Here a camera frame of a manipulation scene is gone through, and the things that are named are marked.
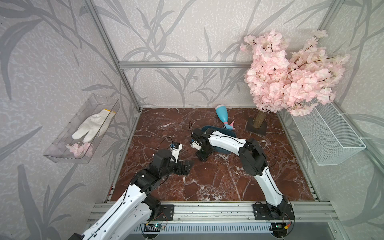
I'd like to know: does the pink artificial blossom tree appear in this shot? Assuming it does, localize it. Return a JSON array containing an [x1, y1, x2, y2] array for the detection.
[[241, 30, 350, 117]]

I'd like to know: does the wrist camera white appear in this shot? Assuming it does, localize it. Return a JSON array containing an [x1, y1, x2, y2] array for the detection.
[[170, 143, 183, 163], [191, 141, 202, 151]]

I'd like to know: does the white wire mesh basket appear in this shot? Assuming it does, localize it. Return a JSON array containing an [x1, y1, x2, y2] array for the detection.
[[293, 104, 366, 166]]

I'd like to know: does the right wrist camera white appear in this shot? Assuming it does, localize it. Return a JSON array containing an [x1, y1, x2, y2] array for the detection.
[[191, 141, 202, 151]]

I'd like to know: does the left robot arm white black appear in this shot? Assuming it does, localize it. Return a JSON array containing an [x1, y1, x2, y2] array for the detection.
[[70, 150, 194, 240]]

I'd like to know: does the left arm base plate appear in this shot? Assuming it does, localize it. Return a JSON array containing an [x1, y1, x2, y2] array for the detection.
[[149, 204, 175, 222]]

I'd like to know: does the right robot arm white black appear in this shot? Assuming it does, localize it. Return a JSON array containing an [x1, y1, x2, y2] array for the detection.
[[190, 128, 289, 219]]

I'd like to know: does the white cotton glove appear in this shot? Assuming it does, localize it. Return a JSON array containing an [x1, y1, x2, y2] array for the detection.
[[72, 109, 116, 143]]

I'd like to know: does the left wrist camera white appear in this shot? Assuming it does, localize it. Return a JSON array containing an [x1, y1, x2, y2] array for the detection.
[[170, 143, 183, 163]]

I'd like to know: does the clear acrylic wall shelf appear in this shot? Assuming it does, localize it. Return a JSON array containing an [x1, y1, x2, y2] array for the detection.
[[43, 94, 121, 164]]

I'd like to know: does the pink flower on shelf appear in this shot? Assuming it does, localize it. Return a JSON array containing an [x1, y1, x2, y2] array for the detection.
[[66, 142, 93, 158]]

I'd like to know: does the circuit board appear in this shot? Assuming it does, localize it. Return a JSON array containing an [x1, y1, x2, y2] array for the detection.
[[269, 223, 291, 239], [143, 223, 168, 232]]

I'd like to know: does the aluminium front rail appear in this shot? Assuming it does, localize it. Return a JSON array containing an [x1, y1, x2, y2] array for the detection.
[[86, 200, 341, 225]]

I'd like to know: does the right circuit board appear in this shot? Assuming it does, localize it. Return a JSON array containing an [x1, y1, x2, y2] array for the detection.
[[269, 223, 291, 239]]

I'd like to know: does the left circuit board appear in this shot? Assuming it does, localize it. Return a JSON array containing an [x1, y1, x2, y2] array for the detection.
[[143, 223, 168, 232]]

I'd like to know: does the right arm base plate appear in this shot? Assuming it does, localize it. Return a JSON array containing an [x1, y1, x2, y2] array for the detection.
[[252, 202, 296, 221]]

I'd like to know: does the aluminium frame back crossbar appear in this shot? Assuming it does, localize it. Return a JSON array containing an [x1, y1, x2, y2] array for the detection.
[[119, 62, 251, 69]]

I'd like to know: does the teal plastic storage box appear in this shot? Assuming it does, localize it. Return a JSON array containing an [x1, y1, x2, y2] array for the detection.
[[202, 126, 237, 155]]

